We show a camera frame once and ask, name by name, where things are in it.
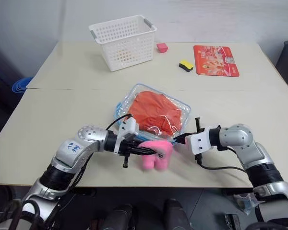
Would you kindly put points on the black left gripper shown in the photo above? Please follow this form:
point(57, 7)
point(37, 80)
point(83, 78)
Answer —
point(126, 148)

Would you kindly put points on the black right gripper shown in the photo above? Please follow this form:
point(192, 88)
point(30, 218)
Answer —
point(198, 124)

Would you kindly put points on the pink plush toy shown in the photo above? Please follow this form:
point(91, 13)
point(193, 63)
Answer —
point(158, 153)

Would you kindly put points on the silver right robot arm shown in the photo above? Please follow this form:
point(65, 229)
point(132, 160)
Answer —
point(237, 136)

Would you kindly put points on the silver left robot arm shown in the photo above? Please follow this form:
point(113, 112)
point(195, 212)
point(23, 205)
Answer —
point(72, 151)

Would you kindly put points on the clear plastic pouch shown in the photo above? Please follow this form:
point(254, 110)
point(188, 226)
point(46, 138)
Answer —
point(180, 105)

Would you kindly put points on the orange cloth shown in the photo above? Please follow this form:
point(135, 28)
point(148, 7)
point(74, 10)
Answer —
point(156, 107)

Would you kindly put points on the dark rounded shape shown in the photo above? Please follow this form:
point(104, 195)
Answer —
point(120, 218)
point(176, 215)

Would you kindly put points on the yellow and black sponge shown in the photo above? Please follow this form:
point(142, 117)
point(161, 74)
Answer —
point(186, 65)

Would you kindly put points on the red printed flat package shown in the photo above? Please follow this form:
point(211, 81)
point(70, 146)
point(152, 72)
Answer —
point(216, 61)

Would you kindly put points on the crumpled clear plastic bag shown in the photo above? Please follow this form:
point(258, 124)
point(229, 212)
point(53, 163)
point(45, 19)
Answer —
point(244, 203)

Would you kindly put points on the small pink box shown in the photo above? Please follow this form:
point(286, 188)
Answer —
point(162, 47)

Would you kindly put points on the white perforated plastic basket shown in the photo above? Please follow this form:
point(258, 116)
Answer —
point(127, 45)

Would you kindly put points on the blue round stool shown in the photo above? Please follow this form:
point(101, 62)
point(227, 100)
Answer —
point(20, 86)

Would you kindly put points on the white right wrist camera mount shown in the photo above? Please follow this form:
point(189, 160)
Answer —
point(199, 141)

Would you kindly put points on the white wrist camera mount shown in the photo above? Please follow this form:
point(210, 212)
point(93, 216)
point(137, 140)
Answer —
point(199, 141)
point(130, 127)

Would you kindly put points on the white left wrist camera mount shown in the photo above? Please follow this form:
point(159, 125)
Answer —
point(130, 127)

